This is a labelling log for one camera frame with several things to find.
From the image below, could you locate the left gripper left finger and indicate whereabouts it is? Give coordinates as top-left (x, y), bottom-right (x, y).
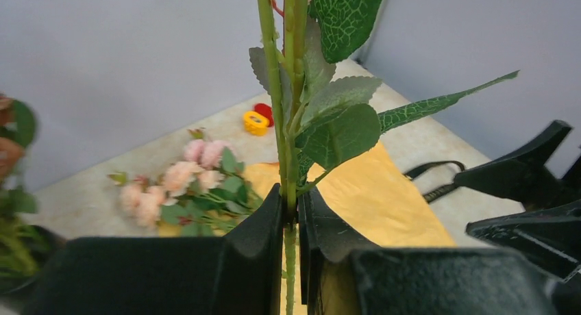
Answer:
top-left (23, 184), bottom-right (282, 314)

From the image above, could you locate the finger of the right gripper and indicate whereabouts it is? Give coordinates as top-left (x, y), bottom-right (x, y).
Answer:
top-left (465, 200), bottom-right (580, 283)
top-left (453, 120), bottom-right (580, 211)

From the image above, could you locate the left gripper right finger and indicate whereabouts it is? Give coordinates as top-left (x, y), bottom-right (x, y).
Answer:
top-left (297, 190), bottom-right (556, 314)

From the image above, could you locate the orange yellow wrapping paper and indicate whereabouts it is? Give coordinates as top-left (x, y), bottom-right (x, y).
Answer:
top-left (156, 142), bottom-right (457, 315)

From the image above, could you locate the orange paper bouquet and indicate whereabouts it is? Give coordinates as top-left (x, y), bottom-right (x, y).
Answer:
top-left (108, 128), bottom-right (263, 236)

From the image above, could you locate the black ribbon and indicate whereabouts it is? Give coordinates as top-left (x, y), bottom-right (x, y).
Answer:
top-left (403, 160), bottom-right (466, 204)

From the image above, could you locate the pink rose stem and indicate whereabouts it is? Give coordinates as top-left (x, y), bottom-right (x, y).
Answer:
top-left (248, 0), bottom-right (521, 315)

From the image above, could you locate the yellow toy flower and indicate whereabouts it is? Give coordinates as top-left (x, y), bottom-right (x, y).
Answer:
top-left (243, 111), bottom-right (270, 136)

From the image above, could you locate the pink and white flower bunch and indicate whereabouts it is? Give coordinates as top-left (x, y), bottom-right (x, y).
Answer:
top-left (0, 92), bottom-right (60, 277)

